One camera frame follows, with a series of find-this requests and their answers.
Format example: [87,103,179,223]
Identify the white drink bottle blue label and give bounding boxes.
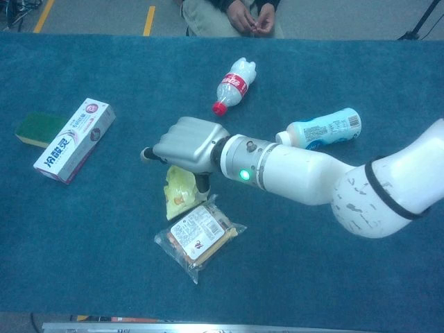
[275,107,363,150]

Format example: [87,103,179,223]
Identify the black cable bundle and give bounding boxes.
[0,0,42,32]

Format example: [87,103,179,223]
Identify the short yellow floor tape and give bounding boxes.
[142,6,156,37]

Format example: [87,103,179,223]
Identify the black tripod stand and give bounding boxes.
[397,0,444,41]

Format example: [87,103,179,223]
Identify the person's left forearm dark sleeve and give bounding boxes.
[258,0,282,15]

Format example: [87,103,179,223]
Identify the long yellow floor tape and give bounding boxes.
[33,0,56,34]

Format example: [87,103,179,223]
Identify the green yellow sponge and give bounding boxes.
[14,111,70,149]

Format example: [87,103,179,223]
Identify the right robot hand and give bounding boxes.
[140,117,232,195]

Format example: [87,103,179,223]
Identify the sandwich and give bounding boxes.
[153,194,248,285]

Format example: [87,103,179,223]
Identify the blue table cloth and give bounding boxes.
[0,32,444,332]

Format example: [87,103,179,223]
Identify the yellow snack packet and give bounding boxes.
[163,165,206,221]

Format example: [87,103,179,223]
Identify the seated person khaki trousers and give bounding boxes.
[182,0,285,39]

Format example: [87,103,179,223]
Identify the aluminium rail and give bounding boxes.
[42,321,351,333]

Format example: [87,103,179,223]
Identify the person's right hand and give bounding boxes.
[227,0,257,34]

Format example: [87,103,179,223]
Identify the person's left hand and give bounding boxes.
[253,5,275,35]

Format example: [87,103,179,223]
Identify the white toothpaste box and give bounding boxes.
[33,97,117,185]

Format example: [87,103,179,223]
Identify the clear cola bottle red label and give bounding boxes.
[212,58,257,117]

